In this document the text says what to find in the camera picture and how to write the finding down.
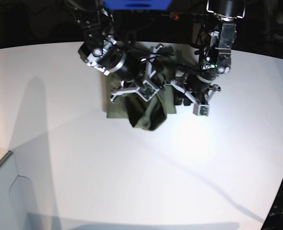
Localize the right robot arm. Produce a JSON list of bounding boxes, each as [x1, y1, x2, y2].
[[70, 0, 142, 85]]

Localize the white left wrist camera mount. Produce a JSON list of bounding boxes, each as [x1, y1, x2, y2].
[[167, 80, 221, 116]]

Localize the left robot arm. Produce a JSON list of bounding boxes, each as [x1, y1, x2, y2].
[[174, 0, 246, 105]]

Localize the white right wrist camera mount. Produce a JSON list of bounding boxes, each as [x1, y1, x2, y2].
[[110, 44, 164, 103]]

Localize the grey partition panel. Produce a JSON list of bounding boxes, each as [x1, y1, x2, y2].
[[0, 151, 33, 230]]

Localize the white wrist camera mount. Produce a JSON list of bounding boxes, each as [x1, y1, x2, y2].
[[110, 44, 164, 103], [167, 80, 221, 116]]

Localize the green t-shirt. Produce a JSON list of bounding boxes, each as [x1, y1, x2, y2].
[[102, 43, 197, 131]]

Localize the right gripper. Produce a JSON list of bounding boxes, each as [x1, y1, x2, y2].
[[112, 53, 145, 82]]

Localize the black power strip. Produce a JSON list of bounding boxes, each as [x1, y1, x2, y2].
[[168, 12, 209, 23]]

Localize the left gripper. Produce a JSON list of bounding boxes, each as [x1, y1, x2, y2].
[[175, 73, 215, 106]]

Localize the blue box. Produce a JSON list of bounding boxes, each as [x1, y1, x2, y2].
[[104, 0, 172, 11]]

